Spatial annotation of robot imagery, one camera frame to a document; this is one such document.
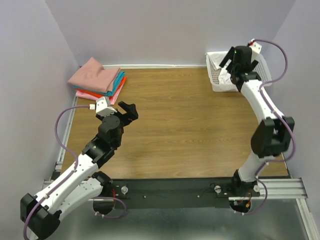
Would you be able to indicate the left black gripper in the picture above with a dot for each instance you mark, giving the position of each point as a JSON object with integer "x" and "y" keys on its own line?
{"x": 131, "y": 113}

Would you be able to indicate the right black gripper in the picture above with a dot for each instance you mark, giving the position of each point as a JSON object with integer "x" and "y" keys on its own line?
{"x": 229, "y": 56}

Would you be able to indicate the white t shirt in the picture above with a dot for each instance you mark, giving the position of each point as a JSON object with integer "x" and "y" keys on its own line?
{"x": 219, "y": 78}

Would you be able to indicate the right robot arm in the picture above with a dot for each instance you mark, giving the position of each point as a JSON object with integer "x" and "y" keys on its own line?
{"x": 274, "y": 131}

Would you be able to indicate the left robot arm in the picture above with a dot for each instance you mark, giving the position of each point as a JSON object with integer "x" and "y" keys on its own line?
{"x": 43, "y": 212}

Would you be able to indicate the white plastic basket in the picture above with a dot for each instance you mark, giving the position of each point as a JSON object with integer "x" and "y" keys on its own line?
{"x": 261, "y": 71}

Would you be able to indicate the teal folded shirt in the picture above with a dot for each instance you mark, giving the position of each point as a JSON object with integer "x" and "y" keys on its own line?
{"x": 120, "y": 79}

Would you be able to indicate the orange folded shirt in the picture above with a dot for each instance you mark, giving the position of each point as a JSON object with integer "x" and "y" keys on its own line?
{"x": 94, "y": 96}

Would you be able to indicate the dusty pink folded shirt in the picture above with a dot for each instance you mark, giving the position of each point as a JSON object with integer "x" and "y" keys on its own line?
{"x": 93, "y": 76}

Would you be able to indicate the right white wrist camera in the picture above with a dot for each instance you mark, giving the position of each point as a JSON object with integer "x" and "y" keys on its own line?
{"x": 255, "y": 47}

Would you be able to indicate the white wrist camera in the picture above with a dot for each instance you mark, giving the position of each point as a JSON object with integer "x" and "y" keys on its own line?
{"x": 255, "y": 47}
{"x": 103, "y": 107}

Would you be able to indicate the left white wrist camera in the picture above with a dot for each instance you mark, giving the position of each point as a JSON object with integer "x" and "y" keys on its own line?
{"x": 103, "y": 107}

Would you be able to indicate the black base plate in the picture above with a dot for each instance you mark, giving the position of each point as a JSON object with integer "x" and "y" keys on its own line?
{"x": 175, "y": 193}

